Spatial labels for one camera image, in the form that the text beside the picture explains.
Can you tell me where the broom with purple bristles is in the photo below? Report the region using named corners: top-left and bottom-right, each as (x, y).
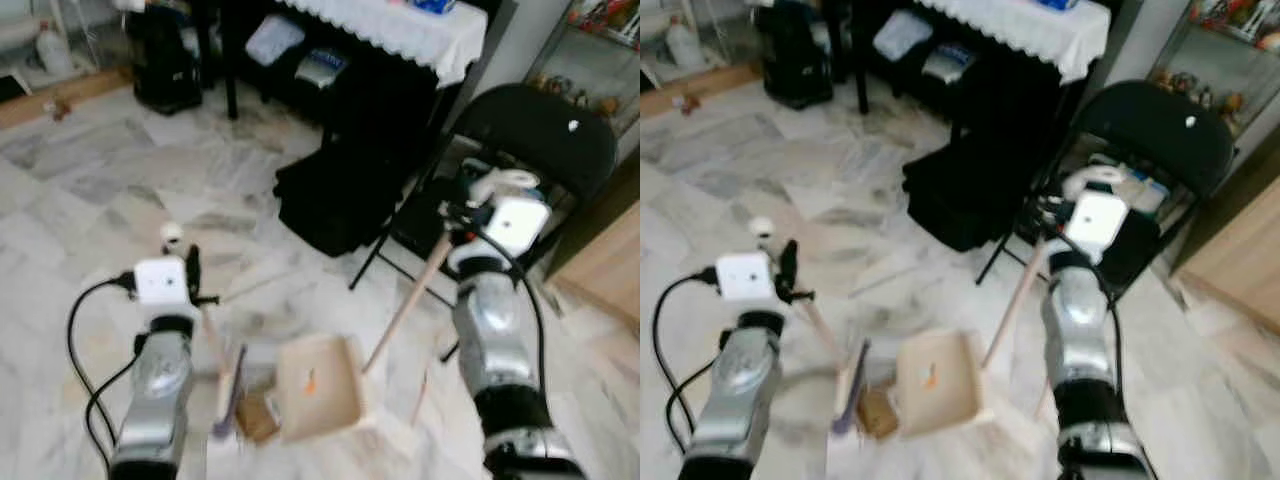
top-left (160, 222), bottom-right (251, 441)
top-left (750, 216), bottom-right (873, 438)

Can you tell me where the black fabric bag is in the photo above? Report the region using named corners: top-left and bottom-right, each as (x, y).
top-left (902, 135), bottom-right (1046, 253)
top-left (274, 140), bottom-right (426, 258)

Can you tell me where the black folding chair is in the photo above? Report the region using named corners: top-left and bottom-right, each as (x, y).
top-left (975, 80), bottom-right (1237, 291)
top-left (348, 83), bottom-right (619, 293)

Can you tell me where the light wooden cabinet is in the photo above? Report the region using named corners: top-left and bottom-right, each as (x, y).
top-left (548, 195), bottom-right (641, 333)
top-left (1170, 170), bottom-right (1280, 336)

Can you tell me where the silver plastic-wrapped bundle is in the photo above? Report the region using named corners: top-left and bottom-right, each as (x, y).
top-left (922, 44), bottom-right (977, 86)
top-left (294, 48), bottom-right (351, 93)

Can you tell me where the table with white tablecloth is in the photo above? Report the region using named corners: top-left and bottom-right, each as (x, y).
top-left (850, 0), bottom-right (1113, 116)
top-left (215, 0), bottom-right (491, 131)

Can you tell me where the wooden plinth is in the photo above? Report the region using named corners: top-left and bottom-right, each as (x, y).
top-left (0, 65), bottom-right (133, 131)
top-left (640, 62), bottom-right (763, 119)

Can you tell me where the glass display cabinet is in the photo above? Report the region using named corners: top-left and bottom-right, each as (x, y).
top-left (1150, 0), bottom-right (1280, 136)
top-left (525, 0), bottom-right (641, 136)

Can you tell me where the white plastic-wrapped bundle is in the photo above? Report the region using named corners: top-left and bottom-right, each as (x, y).
top-left (244, 14), bottom-right (307, 67)
top-left (872, 10), bottom-right (935, 63)

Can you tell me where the white plastic jug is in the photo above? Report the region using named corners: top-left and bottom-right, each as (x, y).
top-left (665, 18), bottom-right (706, 73)
top-left (35, 22), bottom-right (78, 79)

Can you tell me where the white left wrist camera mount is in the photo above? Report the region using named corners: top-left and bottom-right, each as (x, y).
top-left (132, 256), bottom-right (192, 307)
top-left (715, 251), bottom-right (777, 304)

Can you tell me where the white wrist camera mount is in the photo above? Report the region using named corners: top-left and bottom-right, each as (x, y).
top-left (1064, 189), bottom-right (1132, 252)
top-left (132, 256), bottom-right (192, 307)
top-left (484, 194), bottom-right (552, 257)
top-left (715, 251), bottom-right (777, 304)

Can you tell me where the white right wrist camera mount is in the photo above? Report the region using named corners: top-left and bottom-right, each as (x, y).
top-left (1064, 189), bottom-right (1132, 252)
top-left (484, 194), bottom-right (552, 257)

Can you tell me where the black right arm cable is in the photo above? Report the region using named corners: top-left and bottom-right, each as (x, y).
top-left (470, 225), bottom-right (549, 401)
top-left (1085, 240), bottom-right (1123, 401)

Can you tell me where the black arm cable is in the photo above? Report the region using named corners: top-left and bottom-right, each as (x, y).
top-left (470, 225), bottom-right (549, 401)
top-left (66, 270), bottom-right (139, 471)
top-left (651, 265), bottom-right (721, 456)
top-left (1085, 240), bottom-right (1123, 401)

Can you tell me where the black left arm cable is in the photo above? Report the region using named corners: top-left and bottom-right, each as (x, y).
top-left (651, 265), bottom-right (721, 456)
top-left (66, 270), bottom-right (139, 471)

